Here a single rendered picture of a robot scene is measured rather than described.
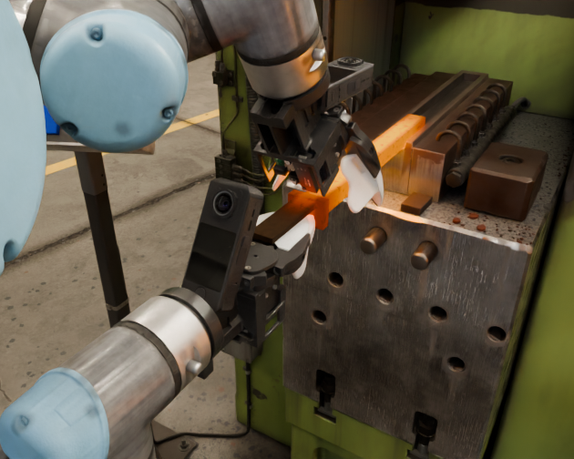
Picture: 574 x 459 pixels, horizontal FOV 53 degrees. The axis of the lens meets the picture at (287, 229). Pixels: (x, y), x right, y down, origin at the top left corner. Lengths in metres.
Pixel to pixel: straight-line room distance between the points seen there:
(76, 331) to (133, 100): 1.84
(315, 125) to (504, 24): 0.75
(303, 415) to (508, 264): 0.56
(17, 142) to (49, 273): 2.27
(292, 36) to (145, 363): 0.28
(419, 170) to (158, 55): 0.59
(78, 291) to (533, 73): 1.74
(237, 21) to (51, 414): 0.31
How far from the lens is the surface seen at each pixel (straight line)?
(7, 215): 0.20
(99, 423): 0.42
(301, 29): 0.49
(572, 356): 1.13
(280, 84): 0.51
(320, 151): 0.56
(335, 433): 1.18
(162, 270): 2.36
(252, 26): 0.47
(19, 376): 2.03
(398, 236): 0.85
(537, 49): 1.27
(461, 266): 0.84
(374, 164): 0.63
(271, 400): 1.57
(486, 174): 0.83
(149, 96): 0.32
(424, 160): 0.85
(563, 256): 1.03
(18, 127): 0.21
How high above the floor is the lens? 1.31
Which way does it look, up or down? 31 degrees down
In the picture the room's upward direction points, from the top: straight up
